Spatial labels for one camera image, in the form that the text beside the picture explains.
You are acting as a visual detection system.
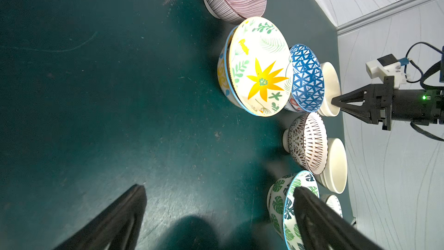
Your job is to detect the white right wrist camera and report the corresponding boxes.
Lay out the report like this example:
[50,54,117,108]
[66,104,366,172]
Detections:
[366,54,409,89]

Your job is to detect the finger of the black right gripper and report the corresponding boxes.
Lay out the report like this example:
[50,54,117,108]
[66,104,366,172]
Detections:
[340,105,373,124]
[331,84,373,106]

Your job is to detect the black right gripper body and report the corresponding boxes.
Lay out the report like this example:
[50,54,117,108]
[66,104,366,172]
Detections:
[367,76,444,130]

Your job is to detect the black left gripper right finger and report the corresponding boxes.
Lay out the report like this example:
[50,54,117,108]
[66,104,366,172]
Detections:
[293,187,381,250]

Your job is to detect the cream bowl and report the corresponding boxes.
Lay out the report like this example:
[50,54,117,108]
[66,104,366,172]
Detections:
[318,62,341,117]
[315,138,348,194]

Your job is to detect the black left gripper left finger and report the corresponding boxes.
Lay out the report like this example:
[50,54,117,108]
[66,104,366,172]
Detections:
[56,185,147,250]

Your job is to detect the green lattice pattern bowl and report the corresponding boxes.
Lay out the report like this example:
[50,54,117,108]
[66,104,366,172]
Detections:
[320,194,343,218]

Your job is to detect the yellow leaf pattern bowl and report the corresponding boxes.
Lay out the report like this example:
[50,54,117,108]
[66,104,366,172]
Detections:
[225,16,293,117]

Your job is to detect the green leaf bowl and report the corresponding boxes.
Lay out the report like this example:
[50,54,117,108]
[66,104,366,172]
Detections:
[267,170,320,250]

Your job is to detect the yellow blue flower bowl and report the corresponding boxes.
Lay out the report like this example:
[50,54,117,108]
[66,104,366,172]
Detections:
[217,28,246,110]

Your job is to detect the green table mat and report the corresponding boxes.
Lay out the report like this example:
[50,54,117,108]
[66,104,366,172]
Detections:
[0,0,355,250]

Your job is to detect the blue triangle pattern bowl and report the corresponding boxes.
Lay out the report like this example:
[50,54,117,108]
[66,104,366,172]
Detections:
[289,44,324,113]

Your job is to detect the red lattice pattern bowl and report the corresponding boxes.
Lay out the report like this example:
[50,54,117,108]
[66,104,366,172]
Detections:
[282,112,328,175]

